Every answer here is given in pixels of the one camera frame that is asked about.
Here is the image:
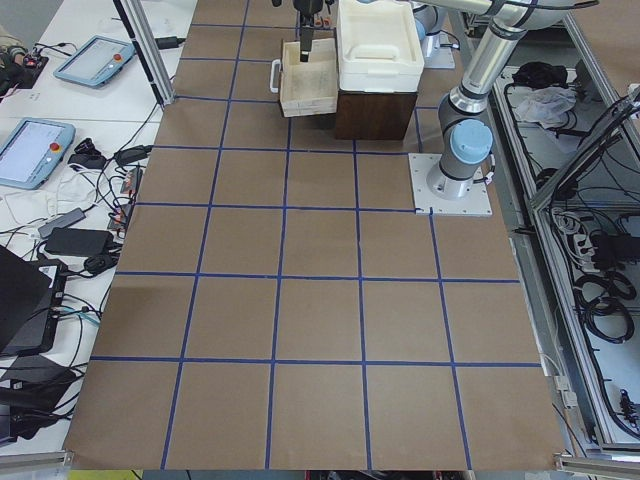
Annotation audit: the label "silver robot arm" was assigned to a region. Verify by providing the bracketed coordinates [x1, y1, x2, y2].
[427, 0, 576, 201]

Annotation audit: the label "blue teach pendant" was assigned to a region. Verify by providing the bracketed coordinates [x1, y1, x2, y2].
[1, 117, 76, 190]
[53, 35, 135, 88]

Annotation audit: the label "dark brown wooden cabinet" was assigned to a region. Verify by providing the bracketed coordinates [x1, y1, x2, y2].
[334, 90, 418, 141]

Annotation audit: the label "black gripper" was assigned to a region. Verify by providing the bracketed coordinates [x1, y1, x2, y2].
[293, 0, 324, 63]

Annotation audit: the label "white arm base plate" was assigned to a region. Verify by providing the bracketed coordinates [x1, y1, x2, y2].
[408, 153, 493, 217]

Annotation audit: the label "black laptop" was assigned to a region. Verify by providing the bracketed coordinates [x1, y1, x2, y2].
[1, 247, 68, 357]

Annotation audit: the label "near blue teach pendant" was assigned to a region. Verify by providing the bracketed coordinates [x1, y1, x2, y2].
[1, 117, 76, 190]

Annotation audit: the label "far blue teach pendant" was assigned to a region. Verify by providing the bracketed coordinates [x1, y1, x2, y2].
[53, 35, 135, 88]

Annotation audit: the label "white crumpled cloth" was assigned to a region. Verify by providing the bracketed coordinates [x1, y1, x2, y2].
[514, 87, 576, 128]

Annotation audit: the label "coiled black cables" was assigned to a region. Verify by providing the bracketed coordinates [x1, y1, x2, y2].
[572, 272, 636, 346]

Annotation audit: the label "black power adapter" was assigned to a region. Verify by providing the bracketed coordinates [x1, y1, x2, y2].
[44, 228, 113, 257]

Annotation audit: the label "aluminium frame post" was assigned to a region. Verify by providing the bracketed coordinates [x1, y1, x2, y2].
[113, 0, 175, 108]

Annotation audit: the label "white foam box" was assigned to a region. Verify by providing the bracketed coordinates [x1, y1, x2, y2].
[336, 0, 424, 93]

